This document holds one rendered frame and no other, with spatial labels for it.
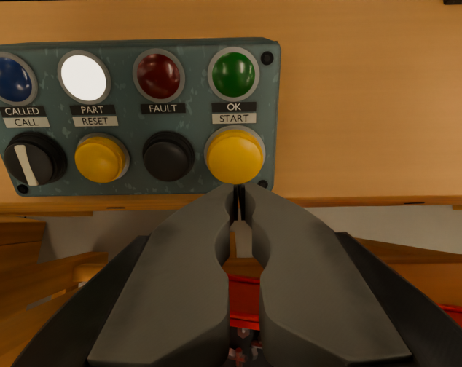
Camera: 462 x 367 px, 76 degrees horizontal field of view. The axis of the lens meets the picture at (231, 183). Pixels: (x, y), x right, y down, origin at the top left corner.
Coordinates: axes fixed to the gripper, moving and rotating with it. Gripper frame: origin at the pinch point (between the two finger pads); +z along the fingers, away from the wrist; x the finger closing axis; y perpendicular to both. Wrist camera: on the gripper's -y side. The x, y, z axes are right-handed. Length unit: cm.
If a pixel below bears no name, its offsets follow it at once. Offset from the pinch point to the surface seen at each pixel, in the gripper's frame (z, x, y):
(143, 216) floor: 78, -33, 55
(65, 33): 11.0, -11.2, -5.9
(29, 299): 34, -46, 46
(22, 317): 13.8, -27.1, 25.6
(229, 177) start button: 2.5, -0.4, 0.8
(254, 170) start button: 2.6, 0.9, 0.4
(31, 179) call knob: 2.5, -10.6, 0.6
